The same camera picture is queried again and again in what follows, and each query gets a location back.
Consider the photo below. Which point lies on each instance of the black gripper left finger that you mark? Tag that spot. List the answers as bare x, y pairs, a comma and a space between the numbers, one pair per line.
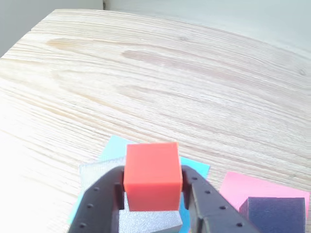
97, 206

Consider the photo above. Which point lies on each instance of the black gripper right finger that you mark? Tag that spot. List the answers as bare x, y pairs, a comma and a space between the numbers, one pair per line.
213, 213

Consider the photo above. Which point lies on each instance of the large grey block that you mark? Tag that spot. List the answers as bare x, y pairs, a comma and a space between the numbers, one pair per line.
150, 221

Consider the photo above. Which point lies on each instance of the small red cube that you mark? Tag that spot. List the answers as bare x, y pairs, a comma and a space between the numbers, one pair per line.
153, 177

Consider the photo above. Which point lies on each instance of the medium dark block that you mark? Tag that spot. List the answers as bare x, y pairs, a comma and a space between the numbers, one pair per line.
277, 213

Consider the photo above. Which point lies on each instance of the pink paper sheet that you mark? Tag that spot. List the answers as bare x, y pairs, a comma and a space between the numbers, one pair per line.
243, 187

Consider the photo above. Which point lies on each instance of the blue paper sheet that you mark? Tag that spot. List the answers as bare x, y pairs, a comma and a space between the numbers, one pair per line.
114, 148

